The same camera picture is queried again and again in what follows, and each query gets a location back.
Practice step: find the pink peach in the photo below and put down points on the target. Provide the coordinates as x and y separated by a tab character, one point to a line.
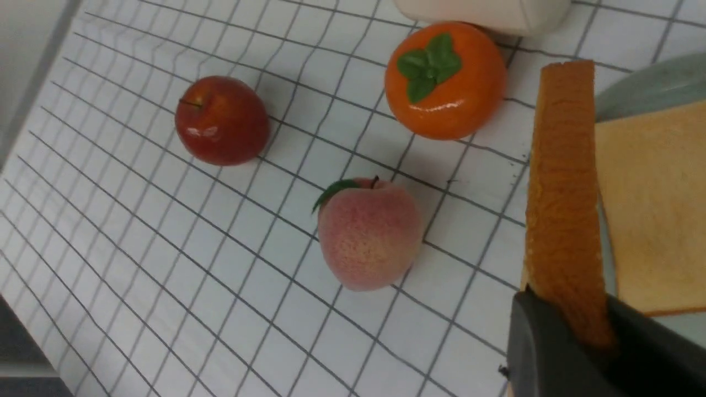
370	231

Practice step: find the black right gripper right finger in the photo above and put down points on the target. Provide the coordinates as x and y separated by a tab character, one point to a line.
652	359

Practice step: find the white grid tablecloth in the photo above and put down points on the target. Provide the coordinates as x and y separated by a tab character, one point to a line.
142	271

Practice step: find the white two-slot toaster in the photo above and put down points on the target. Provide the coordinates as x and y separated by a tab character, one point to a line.
520	18

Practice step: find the light green plate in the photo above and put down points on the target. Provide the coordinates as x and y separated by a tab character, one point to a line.
662	86

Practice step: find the red apple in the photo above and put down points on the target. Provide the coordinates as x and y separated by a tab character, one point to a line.
221	121

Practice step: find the toast slice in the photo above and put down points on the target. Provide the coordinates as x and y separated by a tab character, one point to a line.
563	248
651	172

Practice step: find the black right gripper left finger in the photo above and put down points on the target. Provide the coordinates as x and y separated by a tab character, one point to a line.
543	356

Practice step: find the orange persimmon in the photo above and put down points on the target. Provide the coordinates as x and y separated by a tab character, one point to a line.
445	81

